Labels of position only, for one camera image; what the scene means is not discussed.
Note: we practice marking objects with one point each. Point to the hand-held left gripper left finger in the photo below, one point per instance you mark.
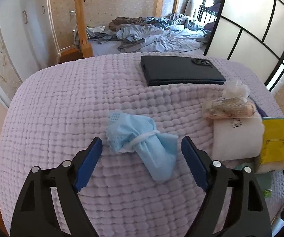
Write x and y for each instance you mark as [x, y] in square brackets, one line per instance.
[88, 163]

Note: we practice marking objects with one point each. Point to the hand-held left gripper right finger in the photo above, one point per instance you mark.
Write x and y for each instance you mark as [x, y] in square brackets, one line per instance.
[196, 164]

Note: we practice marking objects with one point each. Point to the blue face mask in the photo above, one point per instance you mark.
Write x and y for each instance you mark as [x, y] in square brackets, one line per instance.
[154, 153]

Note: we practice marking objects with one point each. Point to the light teal packet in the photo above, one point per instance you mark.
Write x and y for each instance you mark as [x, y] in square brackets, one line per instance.
[262, 180]

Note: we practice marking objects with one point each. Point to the beige cloth bag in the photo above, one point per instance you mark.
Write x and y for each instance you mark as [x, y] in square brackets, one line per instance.
[235, 140]

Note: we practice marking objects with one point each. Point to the lavender quilted cloth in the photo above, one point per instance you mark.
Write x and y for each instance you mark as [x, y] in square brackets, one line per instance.
[58, 118]

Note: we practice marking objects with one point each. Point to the clear snack packet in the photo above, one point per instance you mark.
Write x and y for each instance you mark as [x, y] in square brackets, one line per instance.
[225, 103]

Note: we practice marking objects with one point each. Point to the black phone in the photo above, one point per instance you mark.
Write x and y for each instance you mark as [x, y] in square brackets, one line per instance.
[176, 70]

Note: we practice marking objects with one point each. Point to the white cloth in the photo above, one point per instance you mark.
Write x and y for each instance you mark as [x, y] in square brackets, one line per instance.
[98, 29]

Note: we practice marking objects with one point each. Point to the bed with blue bedding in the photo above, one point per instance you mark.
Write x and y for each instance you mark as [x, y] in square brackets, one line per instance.
[156, 34]

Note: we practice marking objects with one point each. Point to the white wardrobe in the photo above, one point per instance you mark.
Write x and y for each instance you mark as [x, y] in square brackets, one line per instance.
[21, 42]

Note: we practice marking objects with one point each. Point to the brown cloth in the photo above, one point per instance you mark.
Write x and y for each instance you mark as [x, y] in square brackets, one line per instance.
[124, 22]

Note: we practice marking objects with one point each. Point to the black metal railing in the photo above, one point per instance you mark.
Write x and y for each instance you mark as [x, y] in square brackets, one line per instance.
[206, 14]

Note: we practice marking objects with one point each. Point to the black framed sliding door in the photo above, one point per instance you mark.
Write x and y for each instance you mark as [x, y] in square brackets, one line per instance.
[243, 9]

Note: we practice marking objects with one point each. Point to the white wall switch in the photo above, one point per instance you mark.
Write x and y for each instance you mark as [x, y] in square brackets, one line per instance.
[72, 13]

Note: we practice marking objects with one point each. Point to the wooden bunk bed frame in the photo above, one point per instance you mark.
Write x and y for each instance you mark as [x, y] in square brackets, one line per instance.
[79, 5]

